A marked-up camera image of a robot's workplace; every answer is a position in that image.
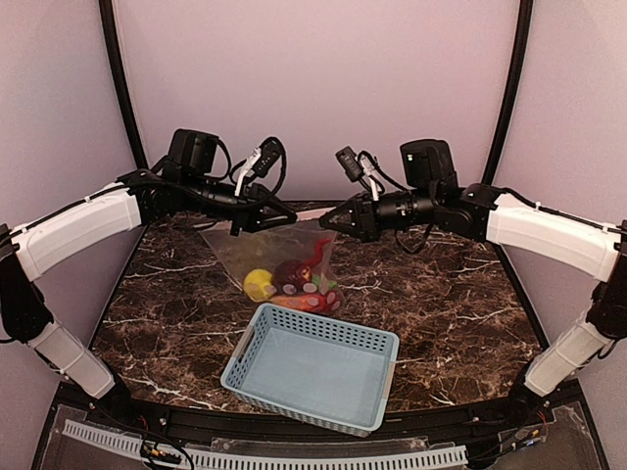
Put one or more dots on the yellow toy pepper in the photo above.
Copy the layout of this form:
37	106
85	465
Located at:
258	285

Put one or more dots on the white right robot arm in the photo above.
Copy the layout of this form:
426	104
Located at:
433	198

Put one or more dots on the white slotted cable duct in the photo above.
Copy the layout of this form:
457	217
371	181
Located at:
233	454

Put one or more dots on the black right frame post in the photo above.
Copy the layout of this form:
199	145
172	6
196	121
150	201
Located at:
514	73

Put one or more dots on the dark red toy pepper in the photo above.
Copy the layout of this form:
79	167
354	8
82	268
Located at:
291	276

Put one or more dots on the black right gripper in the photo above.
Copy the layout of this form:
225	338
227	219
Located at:
365	217

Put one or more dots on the orange red toy pepper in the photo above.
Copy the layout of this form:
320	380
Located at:
304	302

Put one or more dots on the red toy chili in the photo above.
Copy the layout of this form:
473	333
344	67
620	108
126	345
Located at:
318	253

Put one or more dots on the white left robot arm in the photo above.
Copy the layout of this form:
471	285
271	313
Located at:
180	181

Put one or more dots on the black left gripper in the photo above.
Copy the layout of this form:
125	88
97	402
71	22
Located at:
243	211

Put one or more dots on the light blue plastic basket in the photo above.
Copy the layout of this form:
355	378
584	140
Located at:
315	369

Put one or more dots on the black enclosure frame post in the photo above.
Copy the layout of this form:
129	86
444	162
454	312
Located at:
116	66

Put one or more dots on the bright red toy pepper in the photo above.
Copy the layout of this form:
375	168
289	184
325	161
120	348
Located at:
328	302

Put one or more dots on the clear zip top bag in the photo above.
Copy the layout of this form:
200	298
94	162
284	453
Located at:
268	249

